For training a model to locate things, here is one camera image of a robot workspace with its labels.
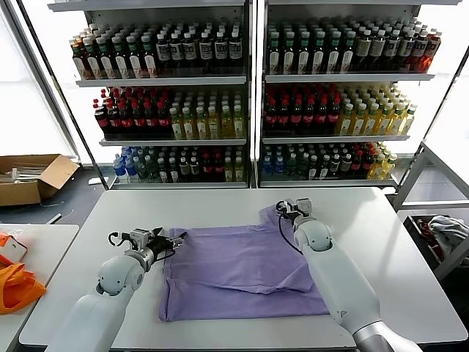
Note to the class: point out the red crumpled garment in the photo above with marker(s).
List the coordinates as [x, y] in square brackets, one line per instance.
[436, 246]

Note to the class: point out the white side table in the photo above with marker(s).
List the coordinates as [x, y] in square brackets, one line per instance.
[51, 249]

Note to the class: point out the dark storage bin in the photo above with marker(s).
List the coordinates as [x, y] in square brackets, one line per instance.
[413, 224]

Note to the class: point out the open cardboard box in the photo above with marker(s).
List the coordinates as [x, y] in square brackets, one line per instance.
[22, 194]

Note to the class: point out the dark drink bottle beige label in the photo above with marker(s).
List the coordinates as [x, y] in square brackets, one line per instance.
[377, 48]
[362, 49]

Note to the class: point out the small white floor object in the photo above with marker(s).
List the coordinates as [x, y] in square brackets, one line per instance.
[95, 181]

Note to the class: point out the green tinted drink bottle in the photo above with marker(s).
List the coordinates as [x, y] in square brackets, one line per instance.
[143, 169]
[302, 166]
[291, 166]

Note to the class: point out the red cap cola bottle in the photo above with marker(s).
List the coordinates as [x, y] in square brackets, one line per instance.
[321, 116]
[284, 117]
[127, 121]
[296, 116]
[333, 116]
[102, 121]
[140, 121]
[164, 121]
[207, 168]
[357, 164]
[218, 168]
[115, 121]
[271, 117]
[152, 121]
[368, 163]
[309, 116]

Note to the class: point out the yellow juice bottle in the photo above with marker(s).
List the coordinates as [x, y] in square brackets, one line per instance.
[239, 126]
[384, 124]
[371, 124]
[358, 124]
[345, 124]
[177, 128]
[377, 169]
[189, 128]
[239, 169]
[227, 127]
[389, 166]
[229, 170]
[408, 124]
[202, 127]
[396, 124]
[214, 127]

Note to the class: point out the small dark bottle grey label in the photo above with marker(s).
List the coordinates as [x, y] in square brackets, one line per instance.
[335, 165]
[346, 165]
[184, 168]
[195, 168]

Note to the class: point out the dark tea bottle green neck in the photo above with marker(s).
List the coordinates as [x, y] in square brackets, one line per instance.
[107, 64]
[318, 58]
[347, 58]
[150, 63]
[274, 58]
[333, 58]
[289, 58]
[303, 58]
[93, 64]
[136, 63]
[121, 64]

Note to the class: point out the orange fabric bag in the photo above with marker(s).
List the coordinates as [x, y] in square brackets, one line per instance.
[18, 289]

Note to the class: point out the orange and white carton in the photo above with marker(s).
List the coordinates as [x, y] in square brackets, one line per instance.
[14, 249]

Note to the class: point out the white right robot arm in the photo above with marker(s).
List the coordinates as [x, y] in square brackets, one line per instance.
[340, 278]

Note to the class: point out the grey crumpled garment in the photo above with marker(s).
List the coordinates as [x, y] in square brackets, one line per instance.
[450, 231]

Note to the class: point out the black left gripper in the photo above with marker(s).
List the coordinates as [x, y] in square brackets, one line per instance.
[159, 249]

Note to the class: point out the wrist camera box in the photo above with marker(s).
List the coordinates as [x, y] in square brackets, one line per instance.
[305, 207]
[141, 238]

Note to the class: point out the blue label water bottle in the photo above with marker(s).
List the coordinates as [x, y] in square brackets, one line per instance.
[268, 166]
[120, 170]
[132, 169]
[280, 166]

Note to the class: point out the grey metal frame cart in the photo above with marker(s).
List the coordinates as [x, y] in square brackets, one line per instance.
[411, 179]

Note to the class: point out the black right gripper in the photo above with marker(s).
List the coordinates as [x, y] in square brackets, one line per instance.
[288, 209]

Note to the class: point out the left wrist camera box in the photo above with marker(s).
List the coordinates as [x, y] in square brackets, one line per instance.
[141, 238]

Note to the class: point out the red drink bottle white label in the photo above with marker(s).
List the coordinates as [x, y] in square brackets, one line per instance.
[418, 48]
[432, 47]

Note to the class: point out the thin dark metal pole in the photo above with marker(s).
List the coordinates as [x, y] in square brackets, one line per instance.
[439, 108]
[61, 91]

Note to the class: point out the wide grey frame post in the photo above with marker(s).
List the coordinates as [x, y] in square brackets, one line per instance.
[43, 91]

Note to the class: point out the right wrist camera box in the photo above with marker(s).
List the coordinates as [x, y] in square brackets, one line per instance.
[305, 207]

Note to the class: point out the white strips bundle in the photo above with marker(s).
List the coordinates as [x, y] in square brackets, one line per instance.
[25, 172]

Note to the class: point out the small dark bottle white label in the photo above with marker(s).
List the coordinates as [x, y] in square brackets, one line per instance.
[173, 172]
[313, 168]
[163, 172]
[324, 168]

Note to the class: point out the dark drink bottle white label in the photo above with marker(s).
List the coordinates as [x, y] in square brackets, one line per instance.
[164, 53]
[405, 48]
[206, 51]
[221, 50]
[177, 52]
[391, 48]
[235, 50]
[191, 52]

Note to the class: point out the purple t-shirt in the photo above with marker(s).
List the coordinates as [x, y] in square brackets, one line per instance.
[227, 267]

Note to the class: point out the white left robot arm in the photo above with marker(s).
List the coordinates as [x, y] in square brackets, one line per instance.
[110, 286]

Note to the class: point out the grey metal shelving rack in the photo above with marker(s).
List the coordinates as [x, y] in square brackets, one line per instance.
[348, 78]
[165, 81]

